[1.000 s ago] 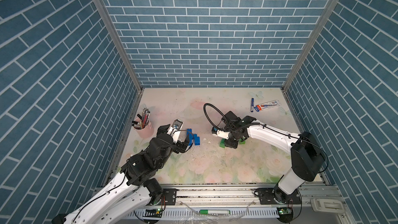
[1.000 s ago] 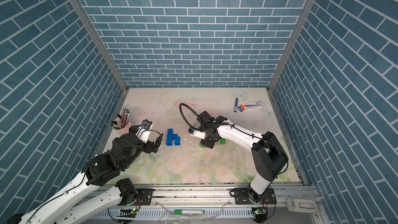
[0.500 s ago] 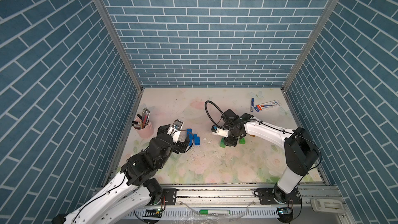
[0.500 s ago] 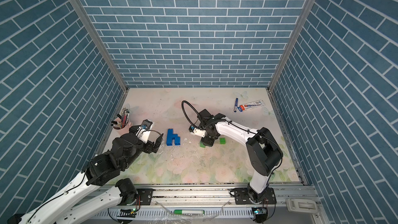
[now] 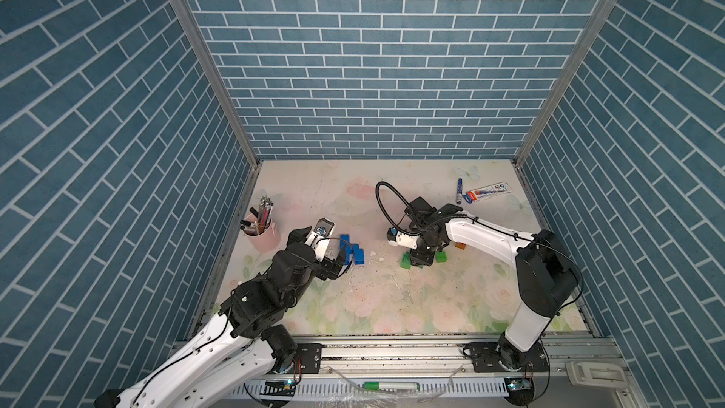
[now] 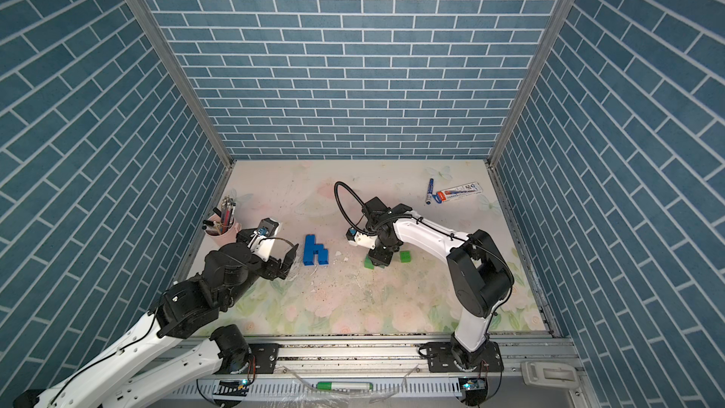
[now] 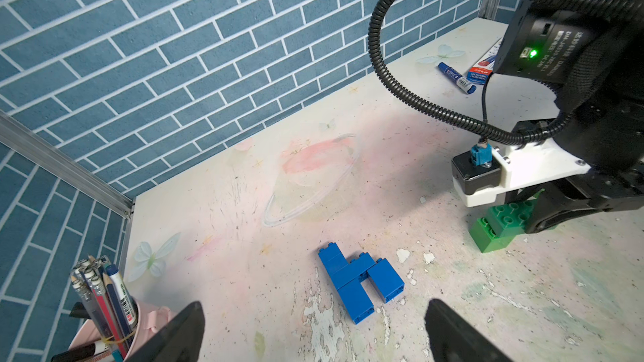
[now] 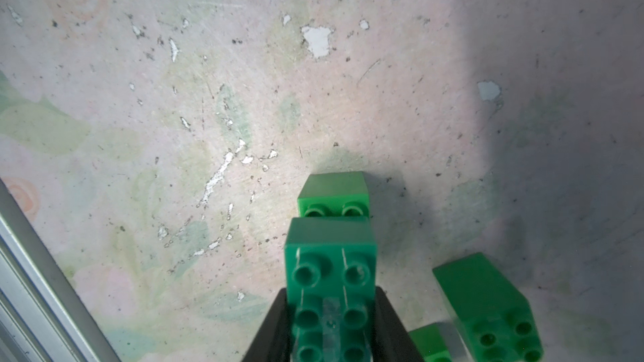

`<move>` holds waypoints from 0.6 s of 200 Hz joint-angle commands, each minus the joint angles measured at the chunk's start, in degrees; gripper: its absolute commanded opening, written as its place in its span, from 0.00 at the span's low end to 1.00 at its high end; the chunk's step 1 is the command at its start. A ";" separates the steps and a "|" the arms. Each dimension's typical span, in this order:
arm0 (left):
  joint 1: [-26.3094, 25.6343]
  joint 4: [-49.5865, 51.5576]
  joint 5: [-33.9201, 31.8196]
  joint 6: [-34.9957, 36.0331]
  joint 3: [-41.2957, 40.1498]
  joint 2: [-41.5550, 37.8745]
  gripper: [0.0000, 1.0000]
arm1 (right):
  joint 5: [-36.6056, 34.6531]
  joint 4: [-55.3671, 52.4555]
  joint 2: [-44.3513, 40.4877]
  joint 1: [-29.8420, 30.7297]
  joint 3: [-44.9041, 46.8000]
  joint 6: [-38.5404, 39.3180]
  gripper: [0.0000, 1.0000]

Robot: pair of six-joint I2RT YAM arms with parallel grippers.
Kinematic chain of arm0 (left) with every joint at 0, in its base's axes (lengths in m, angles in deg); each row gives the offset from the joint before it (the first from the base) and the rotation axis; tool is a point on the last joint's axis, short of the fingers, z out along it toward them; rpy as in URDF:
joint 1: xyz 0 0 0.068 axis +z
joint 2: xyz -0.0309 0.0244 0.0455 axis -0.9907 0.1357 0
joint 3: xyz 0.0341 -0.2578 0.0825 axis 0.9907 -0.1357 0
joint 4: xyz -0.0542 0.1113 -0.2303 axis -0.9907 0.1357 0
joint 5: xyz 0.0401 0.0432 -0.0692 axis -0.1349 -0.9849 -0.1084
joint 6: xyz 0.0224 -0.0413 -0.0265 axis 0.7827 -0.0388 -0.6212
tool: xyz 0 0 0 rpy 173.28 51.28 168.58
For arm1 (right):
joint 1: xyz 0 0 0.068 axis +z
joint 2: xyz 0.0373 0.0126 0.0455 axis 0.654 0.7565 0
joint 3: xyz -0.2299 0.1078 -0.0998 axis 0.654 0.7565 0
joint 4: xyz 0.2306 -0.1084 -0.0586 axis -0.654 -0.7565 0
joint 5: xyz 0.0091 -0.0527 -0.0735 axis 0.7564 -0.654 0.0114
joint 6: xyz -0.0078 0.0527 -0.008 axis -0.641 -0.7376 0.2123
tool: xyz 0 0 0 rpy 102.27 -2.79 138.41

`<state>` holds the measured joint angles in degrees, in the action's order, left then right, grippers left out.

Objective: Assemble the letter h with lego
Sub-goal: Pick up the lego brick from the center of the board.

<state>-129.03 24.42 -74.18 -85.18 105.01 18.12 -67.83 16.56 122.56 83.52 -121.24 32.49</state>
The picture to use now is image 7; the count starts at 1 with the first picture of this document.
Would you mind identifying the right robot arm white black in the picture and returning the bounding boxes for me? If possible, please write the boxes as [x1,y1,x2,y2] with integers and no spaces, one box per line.
[495,0,643,234]

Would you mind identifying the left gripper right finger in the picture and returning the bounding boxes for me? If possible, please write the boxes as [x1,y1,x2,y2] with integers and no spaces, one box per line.
[424,298,512,362]

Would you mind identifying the bundle of pens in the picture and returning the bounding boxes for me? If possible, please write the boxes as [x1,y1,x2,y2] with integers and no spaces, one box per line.
[50,256,139,361]

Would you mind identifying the white toothpaste tube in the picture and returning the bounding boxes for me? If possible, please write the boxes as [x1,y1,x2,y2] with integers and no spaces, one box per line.
[466,38,503,85]

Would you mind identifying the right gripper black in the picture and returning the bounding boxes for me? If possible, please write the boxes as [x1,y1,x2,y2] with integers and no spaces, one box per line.
[523,165,643,234]

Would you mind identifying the green lego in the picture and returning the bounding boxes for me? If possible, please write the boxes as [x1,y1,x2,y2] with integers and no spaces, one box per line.
[469,218,514,253]

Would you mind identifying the small blue lego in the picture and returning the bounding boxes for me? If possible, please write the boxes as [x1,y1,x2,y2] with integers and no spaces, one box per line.
[318,242,348,277]

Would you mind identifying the long green lego brick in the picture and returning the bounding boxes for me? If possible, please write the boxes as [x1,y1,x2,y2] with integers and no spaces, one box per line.
[486,199,536,237]

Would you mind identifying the long blue lego brick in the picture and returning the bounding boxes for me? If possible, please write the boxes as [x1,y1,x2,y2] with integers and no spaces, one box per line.
[328,253,376,289]

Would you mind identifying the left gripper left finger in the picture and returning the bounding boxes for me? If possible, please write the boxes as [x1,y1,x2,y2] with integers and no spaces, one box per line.
[129,301,206,361]

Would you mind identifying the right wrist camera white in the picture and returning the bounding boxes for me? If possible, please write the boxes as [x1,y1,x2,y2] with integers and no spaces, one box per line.
[451,139,590,207]

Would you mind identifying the blue marker pen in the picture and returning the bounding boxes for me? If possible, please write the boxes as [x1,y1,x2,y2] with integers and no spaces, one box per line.
[438,62,476,95]

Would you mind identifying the pink pen bucket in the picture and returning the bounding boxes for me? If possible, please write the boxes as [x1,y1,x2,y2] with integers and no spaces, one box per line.
[69,300,177,361]

